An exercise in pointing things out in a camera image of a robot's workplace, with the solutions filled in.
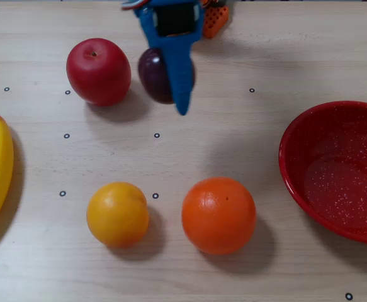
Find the red speckled bowl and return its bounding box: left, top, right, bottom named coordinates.
left=278, top=100, right=367, bottom=246

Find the dark purple plum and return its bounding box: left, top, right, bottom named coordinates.
left=138, top=47, right=196, bottom=105

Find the red apple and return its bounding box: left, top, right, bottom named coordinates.
left=65, top=38, right=132, bottom=107

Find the blue gripper body black servo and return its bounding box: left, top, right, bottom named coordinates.
left=133, top=0, right=205, bottom=42

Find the yellow round fruit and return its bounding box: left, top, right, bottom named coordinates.
left=86, top=181, right=150, bottom=249

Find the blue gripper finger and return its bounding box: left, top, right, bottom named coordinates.
left=160, top=40, right=195, bottom=116

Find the orange lattice robot base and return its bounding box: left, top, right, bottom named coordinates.
left=201, top=4, right=230, bottom=40

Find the orange fruit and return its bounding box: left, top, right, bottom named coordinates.
left=181, top=176, right=257, bottom=255

